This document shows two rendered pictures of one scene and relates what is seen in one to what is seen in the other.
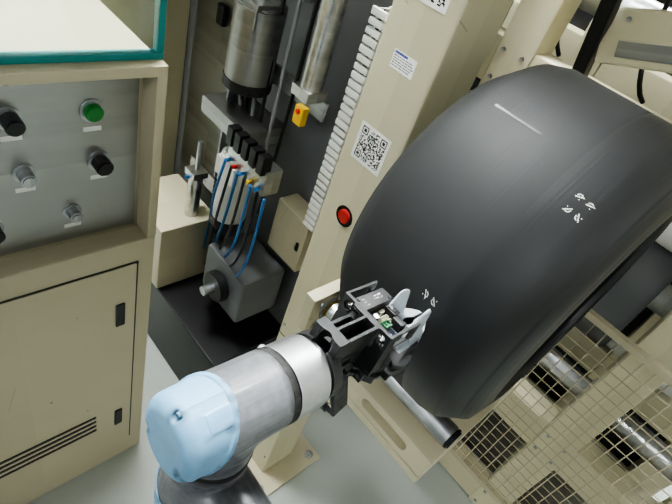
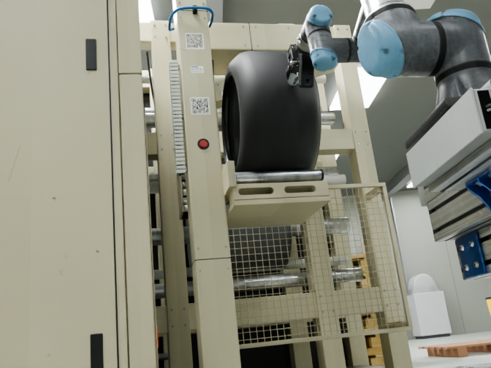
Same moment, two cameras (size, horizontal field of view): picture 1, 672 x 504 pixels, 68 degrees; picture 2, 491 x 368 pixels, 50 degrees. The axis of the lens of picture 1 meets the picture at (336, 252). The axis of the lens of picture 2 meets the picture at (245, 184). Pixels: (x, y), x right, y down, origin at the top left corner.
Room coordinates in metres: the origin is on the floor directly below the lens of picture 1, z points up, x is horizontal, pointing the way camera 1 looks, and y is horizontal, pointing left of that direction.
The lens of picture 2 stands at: (-0.55, 1.26, 0.32)
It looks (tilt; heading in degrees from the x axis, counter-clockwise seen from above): 17 degrees up; 313
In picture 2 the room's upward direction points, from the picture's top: 6 degrees counter-clockwise
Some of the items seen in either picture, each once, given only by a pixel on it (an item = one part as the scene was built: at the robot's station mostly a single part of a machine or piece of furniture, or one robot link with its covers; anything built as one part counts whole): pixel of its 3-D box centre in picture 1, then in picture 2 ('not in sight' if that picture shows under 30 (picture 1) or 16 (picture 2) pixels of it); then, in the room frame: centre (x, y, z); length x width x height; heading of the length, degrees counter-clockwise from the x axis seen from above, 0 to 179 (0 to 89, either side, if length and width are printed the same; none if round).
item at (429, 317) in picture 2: not in sight; (426, 305); (5.23, -10.56, 0.72); 0.73 x 0.65 x 1.44; 48
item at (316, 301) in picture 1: (371, 282); (223, 190); (0.85, -0.10, 0.90); 0.40 x 0.03 x 0.10; 146
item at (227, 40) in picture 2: not in sight; (259, 50); (0.93, -0.52, 1.71); 0.61 x 0.25 x 0.15; 56
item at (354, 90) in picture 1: (348, 135); (177, 117); (0.90, 0.06, 1.19); 0.05 x 0.04 x 0.48; 146
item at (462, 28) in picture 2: not in sight; (454, 47); (-0.21, 0.20, 0.88); 0.13 x 0.12 x 0.14; 54
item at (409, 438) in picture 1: (373, 385); (278, 193); (0.64, -0.17, 0.84); 0.36 x 0.09 x 0.06; 56
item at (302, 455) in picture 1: (266, 446); not in sight; (0.88, -0.03, 0.01); 0.27 x 0.27 x 0.02; 56
